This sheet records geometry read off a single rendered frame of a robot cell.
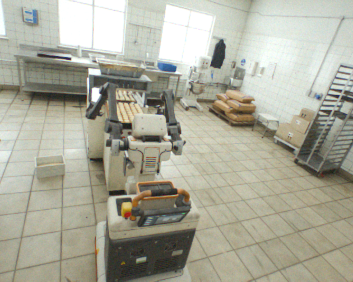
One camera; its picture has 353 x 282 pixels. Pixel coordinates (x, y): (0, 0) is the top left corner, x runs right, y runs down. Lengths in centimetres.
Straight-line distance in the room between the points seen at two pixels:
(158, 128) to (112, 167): 111
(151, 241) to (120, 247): 18
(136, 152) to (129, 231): 46
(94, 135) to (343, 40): 460
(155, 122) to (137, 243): 73
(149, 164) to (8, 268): 133
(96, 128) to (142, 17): 367
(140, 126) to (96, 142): 169
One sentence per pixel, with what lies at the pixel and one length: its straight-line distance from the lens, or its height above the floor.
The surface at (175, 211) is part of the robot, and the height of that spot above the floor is 95.
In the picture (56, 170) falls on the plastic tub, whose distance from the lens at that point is 301.
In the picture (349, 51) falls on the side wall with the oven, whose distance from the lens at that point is 529.
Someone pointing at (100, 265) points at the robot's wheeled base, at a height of 27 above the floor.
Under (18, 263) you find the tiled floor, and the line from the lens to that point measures 228.
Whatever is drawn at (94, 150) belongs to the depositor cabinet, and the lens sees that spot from 314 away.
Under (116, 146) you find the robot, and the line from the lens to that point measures 148.
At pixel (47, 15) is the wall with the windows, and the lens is 585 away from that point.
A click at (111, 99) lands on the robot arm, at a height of 126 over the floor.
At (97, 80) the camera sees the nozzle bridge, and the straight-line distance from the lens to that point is 289.
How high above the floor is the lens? 177
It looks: 25 degrees down
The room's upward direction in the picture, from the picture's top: 12 degrees clockwise
